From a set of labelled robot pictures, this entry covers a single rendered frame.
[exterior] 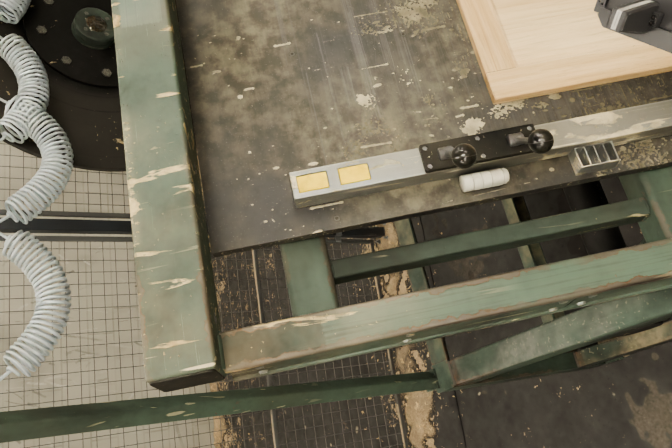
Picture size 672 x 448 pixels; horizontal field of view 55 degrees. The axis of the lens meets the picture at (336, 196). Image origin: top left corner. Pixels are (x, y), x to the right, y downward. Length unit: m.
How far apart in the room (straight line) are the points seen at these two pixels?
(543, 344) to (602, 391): 0.92
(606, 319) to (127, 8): 1.29
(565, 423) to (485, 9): 1.96
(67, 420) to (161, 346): 0.50
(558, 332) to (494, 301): 0.83
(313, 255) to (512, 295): 0.33
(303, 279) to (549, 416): 1.98
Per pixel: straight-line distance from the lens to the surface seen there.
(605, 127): 1.20
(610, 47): 1.32
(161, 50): 1.16
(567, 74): 1.26
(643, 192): 1.27
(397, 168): 1.08
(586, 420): 2.82
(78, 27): 1.80
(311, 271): 1.09
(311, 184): 1.06
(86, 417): 1.43
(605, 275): 1.08
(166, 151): 1.06
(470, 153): 0.97
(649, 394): 2.65
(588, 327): 1.78
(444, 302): 1.00
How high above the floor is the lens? 2.23
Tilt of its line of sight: 33 degrees down
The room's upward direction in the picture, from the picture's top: 87 degrees counter-clockwise
